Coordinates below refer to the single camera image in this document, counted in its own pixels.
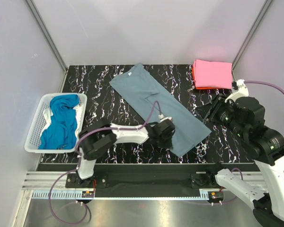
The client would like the right aluminium frame post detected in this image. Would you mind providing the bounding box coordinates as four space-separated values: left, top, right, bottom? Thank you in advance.
232 0 274 71

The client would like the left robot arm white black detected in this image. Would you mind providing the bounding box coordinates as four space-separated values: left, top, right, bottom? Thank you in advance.
75 117 175 180

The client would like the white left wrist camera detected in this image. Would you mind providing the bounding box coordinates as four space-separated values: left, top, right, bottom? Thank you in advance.
159 114 173 122

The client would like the orange folded t shirt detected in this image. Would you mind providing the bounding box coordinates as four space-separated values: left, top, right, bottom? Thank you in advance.
193 66 218 90

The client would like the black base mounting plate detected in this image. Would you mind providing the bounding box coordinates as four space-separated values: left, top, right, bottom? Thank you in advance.
66 164 225 194

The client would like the aluminium frame post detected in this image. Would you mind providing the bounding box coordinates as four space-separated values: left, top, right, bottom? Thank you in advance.
25 0 68 72
232 0 274 71

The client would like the white slotted cable duct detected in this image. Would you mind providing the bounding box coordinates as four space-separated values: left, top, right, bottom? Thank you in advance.
32 189 209 201

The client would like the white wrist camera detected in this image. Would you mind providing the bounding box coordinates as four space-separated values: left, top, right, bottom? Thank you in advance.
159 114 173 122
224 79 249 103

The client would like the pink folded t shirt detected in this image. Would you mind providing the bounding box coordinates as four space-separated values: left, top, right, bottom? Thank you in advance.
193 59 232 89

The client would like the bright blue t shirt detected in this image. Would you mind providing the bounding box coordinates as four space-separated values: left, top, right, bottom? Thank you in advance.
39 94 79 150

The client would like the grey-blue t shirt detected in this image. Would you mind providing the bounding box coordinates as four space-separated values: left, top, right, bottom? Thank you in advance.
109 63 211 157

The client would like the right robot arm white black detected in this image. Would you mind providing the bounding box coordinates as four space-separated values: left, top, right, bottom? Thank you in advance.
196 95 284 227

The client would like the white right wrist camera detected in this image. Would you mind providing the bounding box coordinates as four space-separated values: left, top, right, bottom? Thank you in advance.
224 79 249 103

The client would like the left aluminium frame post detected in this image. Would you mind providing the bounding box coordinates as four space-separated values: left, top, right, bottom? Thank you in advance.
25 0 68 72

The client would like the white cloth in basket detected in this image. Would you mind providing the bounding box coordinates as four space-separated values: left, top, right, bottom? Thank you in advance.
40 104 83 137

